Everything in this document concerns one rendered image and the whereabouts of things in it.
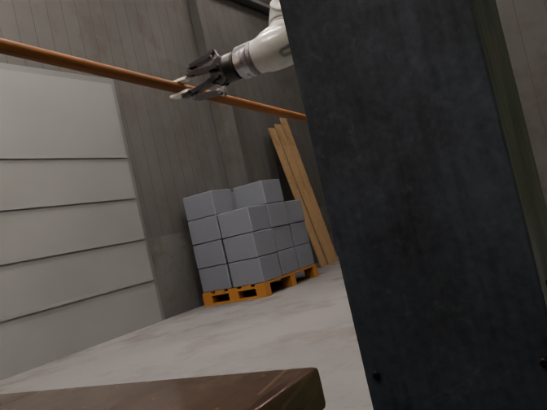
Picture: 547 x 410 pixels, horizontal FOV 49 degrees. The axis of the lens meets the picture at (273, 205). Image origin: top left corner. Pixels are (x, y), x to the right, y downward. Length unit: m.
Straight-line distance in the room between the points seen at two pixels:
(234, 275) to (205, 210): 0.81
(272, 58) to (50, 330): 4.45
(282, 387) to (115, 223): 6.00
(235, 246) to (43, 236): 2.08
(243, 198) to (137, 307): 1.78
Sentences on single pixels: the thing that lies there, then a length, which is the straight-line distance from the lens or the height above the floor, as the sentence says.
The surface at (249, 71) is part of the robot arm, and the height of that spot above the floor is 1.09.
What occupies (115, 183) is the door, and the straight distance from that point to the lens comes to 6.49.
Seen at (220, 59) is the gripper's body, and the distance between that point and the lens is 1.67.
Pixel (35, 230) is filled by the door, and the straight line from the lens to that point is 5.72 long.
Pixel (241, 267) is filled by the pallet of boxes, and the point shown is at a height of 0.37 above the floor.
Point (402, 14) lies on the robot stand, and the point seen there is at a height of 0.86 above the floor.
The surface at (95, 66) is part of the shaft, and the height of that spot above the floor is 1.15.
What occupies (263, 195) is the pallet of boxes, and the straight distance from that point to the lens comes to 6.91.
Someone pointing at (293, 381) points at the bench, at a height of 0.58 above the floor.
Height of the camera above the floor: 0.68
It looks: 2 degrees up
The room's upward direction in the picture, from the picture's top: 13 degrees counter-clockwise
